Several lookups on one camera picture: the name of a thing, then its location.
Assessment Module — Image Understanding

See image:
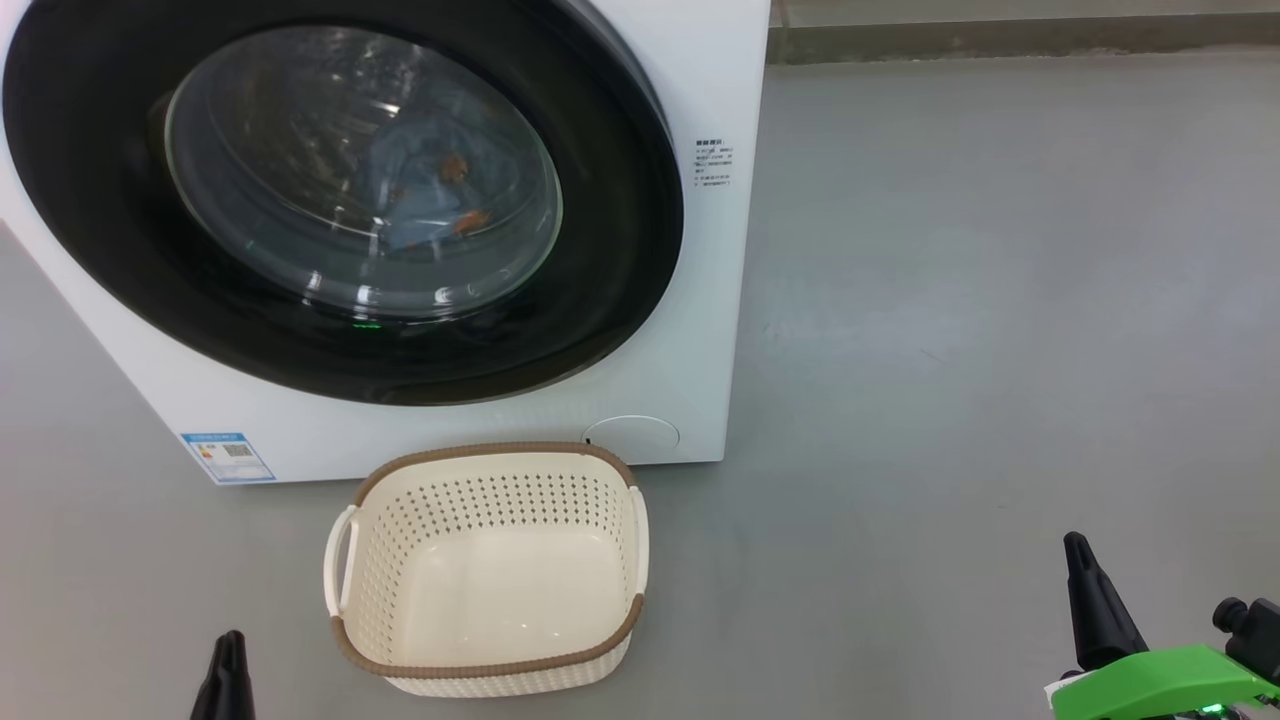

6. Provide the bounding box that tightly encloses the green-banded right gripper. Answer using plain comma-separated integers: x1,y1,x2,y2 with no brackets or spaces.
1045,532,1280,720

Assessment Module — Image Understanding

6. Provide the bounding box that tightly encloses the white front-load washing machine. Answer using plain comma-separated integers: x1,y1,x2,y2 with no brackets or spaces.
0,0,771,486

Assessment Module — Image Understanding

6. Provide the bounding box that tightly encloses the cream perforated laundry basket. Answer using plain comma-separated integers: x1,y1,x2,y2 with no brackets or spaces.
322,442,651,698

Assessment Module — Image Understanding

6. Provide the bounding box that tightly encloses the round white filter cover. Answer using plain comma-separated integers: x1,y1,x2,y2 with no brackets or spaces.
583,415,681,463

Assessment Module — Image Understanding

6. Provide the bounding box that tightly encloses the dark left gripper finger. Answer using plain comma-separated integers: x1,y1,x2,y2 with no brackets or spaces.
190,630,258,720

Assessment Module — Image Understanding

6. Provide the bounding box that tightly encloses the blue bear-print garment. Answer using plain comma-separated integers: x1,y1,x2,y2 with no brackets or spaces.
365,110,496,251

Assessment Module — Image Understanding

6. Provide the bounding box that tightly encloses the blue energy label sticker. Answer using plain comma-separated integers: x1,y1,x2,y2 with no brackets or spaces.
180,432,277,485

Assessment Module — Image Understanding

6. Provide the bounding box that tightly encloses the black round glass machine door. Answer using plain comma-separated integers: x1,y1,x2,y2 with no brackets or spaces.
2,0,686,406

